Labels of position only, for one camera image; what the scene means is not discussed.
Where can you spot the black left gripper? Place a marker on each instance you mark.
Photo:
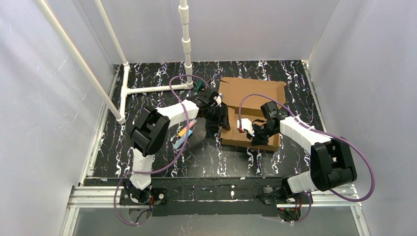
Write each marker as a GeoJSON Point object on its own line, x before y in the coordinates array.
{"type": "Point", "coordinates": [220, 118]}

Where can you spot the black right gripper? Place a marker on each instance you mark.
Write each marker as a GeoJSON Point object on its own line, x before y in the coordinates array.
{"type": "Point", "coordinates": [257, 136]}

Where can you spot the orange pink highlighter marker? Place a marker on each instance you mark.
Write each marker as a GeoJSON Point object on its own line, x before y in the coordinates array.
{"type": "Point", "coordinates": [188, 127]}

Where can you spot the blue highlighter marker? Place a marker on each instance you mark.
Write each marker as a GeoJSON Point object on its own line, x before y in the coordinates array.
{"type": "Point", "coordinates": [178, 144]}

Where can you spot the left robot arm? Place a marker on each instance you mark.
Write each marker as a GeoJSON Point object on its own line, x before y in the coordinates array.
{"type": "Point", "coordinates": [153, 123]}

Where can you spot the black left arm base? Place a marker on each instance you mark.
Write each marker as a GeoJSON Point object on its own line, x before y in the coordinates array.
{"type": "Point", "coordinates": [130, 195]}

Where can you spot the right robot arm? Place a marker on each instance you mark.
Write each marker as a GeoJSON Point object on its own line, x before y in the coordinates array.
{"type": "Point", "coordinates": [331, 162]}

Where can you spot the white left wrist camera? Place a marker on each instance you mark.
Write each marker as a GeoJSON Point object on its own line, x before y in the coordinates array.
{"type": "Point", "coordinates": [218, 99]}

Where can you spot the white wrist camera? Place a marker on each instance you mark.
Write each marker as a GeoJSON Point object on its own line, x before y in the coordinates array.
{"type": "Point", "coordinates": [245, 125]}
{"type": "Point", "coordinates": [218, 99]}

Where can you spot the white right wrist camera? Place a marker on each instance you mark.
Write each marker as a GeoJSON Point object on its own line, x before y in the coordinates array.
{"type": "Point", "coordinates": [245, 125]}

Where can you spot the green handled screwdriver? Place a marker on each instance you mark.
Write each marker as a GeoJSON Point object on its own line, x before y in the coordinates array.
{"type": "Point", "coordinates": [200, 86]}

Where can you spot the aluminium rail frame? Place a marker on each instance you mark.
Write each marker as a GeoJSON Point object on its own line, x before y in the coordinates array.
{"type": "Point", "coordinates": [211, 186]}

